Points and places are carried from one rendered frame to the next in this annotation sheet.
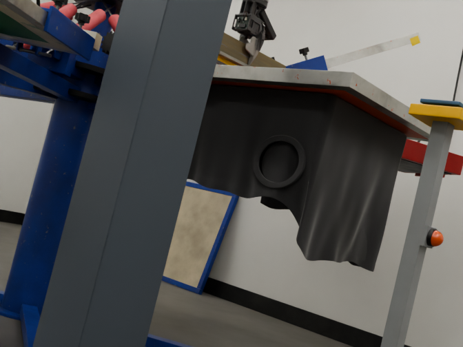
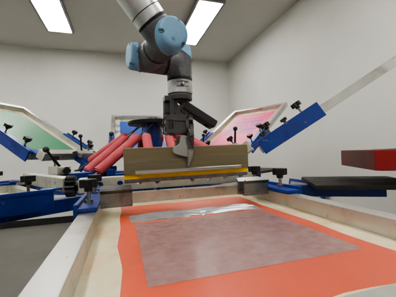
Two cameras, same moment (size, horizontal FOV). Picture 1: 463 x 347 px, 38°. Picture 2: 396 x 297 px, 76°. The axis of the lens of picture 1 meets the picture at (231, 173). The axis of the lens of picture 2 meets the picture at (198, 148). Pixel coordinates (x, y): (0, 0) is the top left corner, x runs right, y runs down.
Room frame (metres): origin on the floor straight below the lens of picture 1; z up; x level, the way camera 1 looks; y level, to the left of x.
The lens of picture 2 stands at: (1.57, -0.39, 1.12)
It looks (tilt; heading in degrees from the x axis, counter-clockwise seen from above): 1 degrees up; 32
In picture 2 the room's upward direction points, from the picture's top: 2 degrees counter-clockwise
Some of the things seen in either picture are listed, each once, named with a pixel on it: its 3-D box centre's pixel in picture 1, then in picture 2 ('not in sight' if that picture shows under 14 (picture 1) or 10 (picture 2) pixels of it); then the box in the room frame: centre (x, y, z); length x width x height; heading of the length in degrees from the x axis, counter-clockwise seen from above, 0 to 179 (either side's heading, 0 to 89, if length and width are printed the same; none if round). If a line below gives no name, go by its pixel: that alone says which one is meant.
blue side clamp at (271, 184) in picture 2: not in sight; (266, 191); (2.44, -0.12, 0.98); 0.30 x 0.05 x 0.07; 49
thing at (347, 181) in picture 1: (353, 190); not in sight; (1.88, -0.34, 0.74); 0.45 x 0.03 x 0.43; 139
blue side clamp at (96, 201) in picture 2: not in sight; (92, 207); (2.02, 0.24, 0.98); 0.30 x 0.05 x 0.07; 49
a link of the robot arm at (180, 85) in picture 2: not in sight; (180, 89); (2.19, 0.05, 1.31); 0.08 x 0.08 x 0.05
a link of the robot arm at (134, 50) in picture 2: not in sight; (149, 56); (2.09, 0.09, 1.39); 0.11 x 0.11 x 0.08; 63
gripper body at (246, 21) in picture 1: (251, 18); (178, 116); (2.19, 0.06, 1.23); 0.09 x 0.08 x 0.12; 139
